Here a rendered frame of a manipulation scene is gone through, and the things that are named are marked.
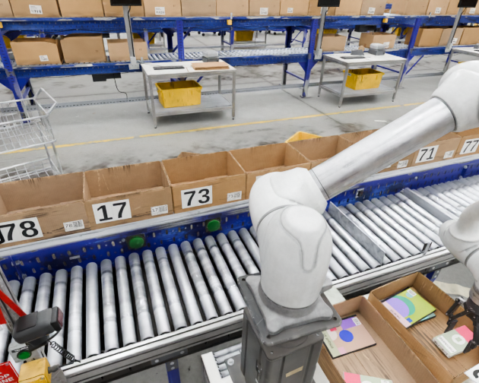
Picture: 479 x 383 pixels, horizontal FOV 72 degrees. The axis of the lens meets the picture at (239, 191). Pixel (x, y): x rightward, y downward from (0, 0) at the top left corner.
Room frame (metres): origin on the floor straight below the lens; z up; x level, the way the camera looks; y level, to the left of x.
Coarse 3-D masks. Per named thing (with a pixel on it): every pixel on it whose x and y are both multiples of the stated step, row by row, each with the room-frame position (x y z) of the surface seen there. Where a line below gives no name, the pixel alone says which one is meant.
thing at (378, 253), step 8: (328, 208) 1.61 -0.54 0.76; (336, 208) 1.55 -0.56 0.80; (336, 216) 1.54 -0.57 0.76; (344, 216) 1.48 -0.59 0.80; (344, 224) 1.47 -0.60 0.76; (352, 224) 1.42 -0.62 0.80; (352, 232) 1.40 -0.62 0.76; (360, 232) 1.35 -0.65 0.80; (360, 240) 1.34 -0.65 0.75; (368, 240) 1.29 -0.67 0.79; (368, 248) 1.28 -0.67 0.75; (376, 248) 1.24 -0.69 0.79; (376, 256) 1.22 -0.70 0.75
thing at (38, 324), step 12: (36, 312) 0.59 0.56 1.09; (48, 312) 0.59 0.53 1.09; (60, 312) 0.60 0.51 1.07; (24, 324) 0.55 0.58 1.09; (36, 324) 0.55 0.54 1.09; (48, 324) 0.56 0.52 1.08; (60, 324) 0.57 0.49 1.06; (12, 336) 0.53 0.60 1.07; (24, 336) 0.53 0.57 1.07; (36, 336) 0.54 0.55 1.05; (48, 336) 0.58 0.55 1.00; (36, 348) 0.54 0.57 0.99
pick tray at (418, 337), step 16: (416, 272) 1.03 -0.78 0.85; (384, 288) 0.95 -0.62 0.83; (400, 288) 0.99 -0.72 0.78; (416, 288) 1.01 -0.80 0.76; (432, 288) 0.96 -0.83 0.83; (432, 304) 0.93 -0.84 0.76; (448, 304) 0.89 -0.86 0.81; (432, 320) 0.85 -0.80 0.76; (464, 320) 0.82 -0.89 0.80; (400, 336) 0.75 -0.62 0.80; (416, 336) 0.78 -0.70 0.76; (432, 336) 0.78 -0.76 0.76; (416, 352) 0.69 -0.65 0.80; (432, 352) 0.71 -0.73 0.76; (432, 368) 0.63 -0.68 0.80; (448, 368) 0.66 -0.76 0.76; (464, 368) 0.66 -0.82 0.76
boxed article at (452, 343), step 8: (456, 328) 0.79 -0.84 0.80; (464, 328) 0.79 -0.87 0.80; (440, 336) 0.75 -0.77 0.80; (448, 336) 0.75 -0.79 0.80; (456, 336) 0.75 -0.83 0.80; (464, 336) 0.75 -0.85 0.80; (472, 336) 0.76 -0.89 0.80; (440, 344) 0.72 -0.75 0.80; (448, 344) 0.72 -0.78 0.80; (456, 344) 0.72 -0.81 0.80; (464, 344) 0.72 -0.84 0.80; (448, 352) 0.69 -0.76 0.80; (456, 352) 0.69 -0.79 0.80
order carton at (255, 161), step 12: (276, 144) 1.88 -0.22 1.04; (288, 144) 1.88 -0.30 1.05; (240, 156) 1.79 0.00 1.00; (252, 156) 1.82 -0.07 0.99; (264, 156) 1.85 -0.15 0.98; (276, 156) 1.88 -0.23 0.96; (288, 156) 1.87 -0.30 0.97; (300, 156) 1.74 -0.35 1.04; (252, 168) 1.82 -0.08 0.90; (264, 168) 1.85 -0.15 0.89; (276, 168) 1.56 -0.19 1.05; (288, 168) 1.59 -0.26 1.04; (252, 180) 1.51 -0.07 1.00
